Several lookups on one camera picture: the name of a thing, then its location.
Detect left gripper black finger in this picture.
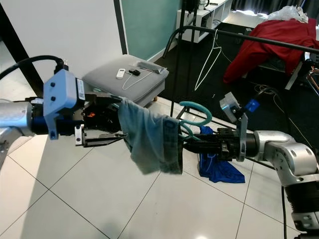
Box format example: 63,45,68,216
97,95,124,107
82,129,126,148

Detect teal plastic hanger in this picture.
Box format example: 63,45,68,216
177,101,213,141

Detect light blue jeans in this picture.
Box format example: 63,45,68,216
119,98,184,175

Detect blue crumpled cloth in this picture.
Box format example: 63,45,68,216
198,125,247,184

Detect grey ottoman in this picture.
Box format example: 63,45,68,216
82,55,168,108

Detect long grey remote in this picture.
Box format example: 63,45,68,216
137,61,164,74

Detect red garment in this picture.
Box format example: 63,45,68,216
223,19,319,84

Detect black metal clothes rack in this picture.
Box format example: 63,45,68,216
162,0,319,172

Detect white low shelf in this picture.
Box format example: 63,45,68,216
176,0,233,44

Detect white plastic bag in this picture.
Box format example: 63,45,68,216
267,5,310,23

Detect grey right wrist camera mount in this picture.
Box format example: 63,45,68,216
219,92,251,162

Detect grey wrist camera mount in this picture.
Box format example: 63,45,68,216
219,92,251,162
43,69,87,141

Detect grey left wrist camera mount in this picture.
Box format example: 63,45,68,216
43,69,87,141

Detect white wire hanger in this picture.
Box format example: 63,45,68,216
194,30,223,92

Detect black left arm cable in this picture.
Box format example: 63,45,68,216
0,55,69,83

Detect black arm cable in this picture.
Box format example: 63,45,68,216
281,184,289,235
0,55,69,83

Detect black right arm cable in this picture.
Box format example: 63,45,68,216
281,184,289,235

